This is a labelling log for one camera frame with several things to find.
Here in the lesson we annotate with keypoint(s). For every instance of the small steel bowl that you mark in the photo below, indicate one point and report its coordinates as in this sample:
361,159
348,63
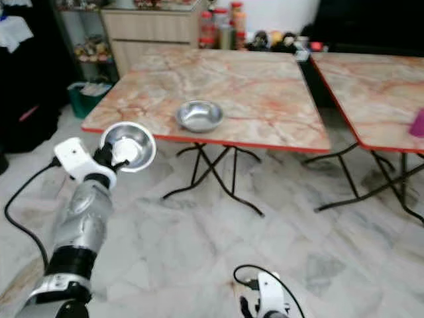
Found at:
199,116
140,146

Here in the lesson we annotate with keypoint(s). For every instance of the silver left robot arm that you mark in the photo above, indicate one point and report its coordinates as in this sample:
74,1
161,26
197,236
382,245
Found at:
86,215

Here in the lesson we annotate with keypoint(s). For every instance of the green plastic bin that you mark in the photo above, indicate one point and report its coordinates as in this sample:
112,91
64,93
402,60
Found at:
86,101

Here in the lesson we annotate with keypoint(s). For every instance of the black furniture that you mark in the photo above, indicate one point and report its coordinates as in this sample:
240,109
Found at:
33,93

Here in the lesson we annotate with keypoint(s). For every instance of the glass display shelf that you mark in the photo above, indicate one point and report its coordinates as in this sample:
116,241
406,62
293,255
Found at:
89,46

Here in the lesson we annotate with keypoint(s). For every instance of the light wooden cabinet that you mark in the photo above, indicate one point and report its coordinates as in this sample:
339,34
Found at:
152,36

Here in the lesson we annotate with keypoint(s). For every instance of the marble-top folding table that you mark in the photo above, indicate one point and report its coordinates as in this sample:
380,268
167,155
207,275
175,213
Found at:
238,89
377,93

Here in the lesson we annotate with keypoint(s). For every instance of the red-lidded plastic jar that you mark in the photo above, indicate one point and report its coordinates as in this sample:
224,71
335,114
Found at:
205,30

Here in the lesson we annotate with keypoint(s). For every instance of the white lace cloth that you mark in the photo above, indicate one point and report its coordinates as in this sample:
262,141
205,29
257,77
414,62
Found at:
13,33

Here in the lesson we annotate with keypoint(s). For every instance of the steel canister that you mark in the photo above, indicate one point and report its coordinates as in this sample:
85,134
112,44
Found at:
226,38

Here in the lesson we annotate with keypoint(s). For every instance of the black plush toy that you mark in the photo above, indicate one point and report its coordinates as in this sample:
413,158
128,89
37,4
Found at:
258,42

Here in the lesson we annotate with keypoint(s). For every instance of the tall red-lidded jar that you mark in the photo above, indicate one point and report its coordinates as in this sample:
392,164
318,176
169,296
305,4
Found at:
237,16

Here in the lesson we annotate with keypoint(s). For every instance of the small red object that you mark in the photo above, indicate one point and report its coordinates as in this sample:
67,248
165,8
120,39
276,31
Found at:
317,46

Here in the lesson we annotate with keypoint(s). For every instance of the pink plastic object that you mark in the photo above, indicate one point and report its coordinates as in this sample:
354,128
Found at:
418,124

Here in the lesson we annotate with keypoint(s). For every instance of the black television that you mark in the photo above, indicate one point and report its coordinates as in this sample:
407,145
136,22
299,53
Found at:
364,23

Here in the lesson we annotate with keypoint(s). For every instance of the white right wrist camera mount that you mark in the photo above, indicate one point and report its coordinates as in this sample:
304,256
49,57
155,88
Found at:
271,296

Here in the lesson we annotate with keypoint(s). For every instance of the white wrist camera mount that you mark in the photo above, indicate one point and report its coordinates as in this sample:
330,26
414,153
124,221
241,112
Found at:
73,158
271,296

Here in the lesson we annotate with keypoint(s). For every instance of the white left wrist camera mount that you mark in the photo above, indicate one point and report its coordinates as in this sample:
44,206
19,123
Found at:
73,158

